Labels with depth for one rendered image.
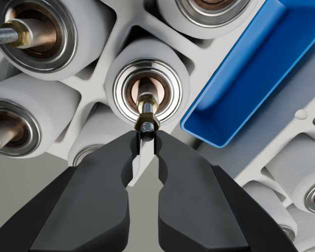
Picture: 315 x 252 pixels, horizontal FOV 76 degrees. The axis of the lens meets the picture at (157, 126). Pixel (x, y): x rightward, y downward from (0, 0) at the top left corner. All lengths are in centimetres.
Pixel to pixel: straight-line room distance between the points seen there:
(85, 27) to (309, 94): 33
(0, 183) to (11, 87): 52
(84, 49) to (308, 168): 34
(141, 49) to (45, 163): 51
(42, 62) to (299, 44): 39
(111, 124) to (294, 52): 33
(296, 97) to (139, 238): 67
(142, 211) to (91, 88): 51
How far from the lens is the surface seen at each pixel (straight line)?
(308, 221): 52
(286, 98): 42
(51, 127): 27
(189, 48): 29
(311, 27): 45
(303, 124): 40
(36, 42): 21
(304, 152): 40
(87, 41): 22
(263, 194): 44
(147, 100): 18
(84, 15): 22
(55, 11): 22
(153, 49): 22
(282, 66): 43
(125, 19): 28
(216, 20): 22
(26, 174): 71
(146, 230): 81
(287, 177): 39
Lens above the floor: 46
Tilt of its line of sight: 62 degrees down
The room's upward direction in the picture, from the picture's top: 176 degrees clockwise
